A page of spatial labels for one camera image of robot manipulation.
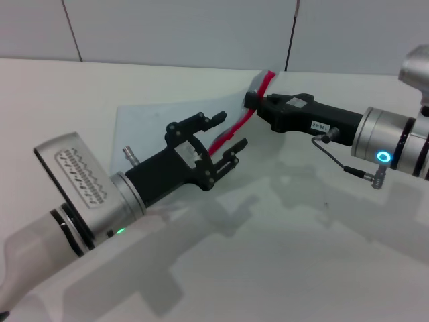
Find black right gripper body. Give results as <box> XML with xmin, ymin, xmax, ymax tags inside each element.
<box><xmin>255</xmin><ymin>93</ymin><xmax>365</xmax><ymax>148</ymax></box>

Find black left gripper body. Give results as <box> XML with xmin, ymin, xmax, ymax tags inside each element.
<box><xmin>121</xmin><ymin>133</ymin><xmax>216</xmax><ymax>207</ymax></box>

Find clear document bag red zipper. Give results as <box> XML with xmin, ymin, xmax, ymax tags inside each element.
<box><xmin>109</xmin><ymin>69</ymin><xmax>280</xmax><ymax>170</ymax></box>

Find thin black cable with plugs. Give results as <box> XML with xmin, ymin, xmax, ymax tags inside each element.
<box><xmin>310</xmin><ymin>131</ymin><xmax>389</xmax><ymax>191</ymax></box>

